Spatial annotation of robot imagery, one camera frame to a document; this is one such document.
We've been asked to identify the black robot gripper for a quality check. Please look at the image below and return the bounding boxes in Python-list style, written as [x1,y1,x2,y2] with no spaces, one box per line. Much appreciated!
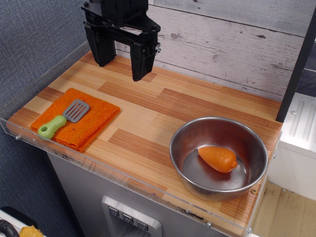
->
[81,0,161,81]

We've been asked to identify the green handled grey spatula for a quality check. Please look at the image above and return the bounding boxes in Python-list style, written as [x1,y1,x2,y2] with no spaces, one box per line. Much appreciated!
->
[38,99,90,139]

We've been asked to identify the silver metal bowl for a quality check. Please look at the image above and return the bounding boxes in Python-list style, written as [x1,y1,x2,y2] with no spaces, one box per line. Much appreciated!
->
[169,117,268,201]

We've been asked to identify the folded orange cloth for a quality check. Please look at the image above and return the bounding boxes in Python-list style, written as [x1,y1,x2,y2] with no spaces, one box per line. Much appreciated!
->
[31,88,120,153]

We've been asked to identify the grey toy fridge cabinet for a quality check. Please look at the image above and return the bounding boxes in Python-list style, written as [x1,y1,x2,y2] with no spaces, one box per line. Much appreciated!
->
[48,154,223,237]

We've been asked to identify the orange plastic carrot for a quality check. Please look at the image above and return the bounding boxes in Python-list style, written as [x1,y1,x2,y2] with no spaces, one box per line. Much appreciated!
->
[197,146,238,173]

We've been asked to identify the clear acrylic table guard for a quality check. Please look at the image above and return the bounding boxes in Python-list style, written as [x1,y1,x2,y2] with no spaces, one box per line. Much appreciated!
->
[0,52,281,237]

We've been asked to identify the silver dispenser button panel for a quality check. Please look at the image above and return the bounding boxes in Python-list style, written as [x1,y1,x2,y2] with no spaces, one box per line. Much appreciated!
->
[102,195,162,237]

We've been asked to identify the white ribbed side unit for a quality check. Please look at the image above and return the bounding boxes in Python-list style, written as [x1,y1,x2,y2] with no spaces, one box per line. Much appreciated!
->
[267,93,316,200]

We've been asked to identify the dark right shelf post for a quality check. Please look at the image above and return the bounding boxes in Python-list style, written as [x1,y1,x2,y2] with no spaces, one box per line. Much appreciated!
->
[276,9,316,122]

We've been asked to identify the black braided cable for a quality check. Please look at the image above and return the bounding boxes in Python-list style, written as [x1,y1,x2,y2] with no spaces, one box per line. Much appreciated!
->
[0,219,19,237]

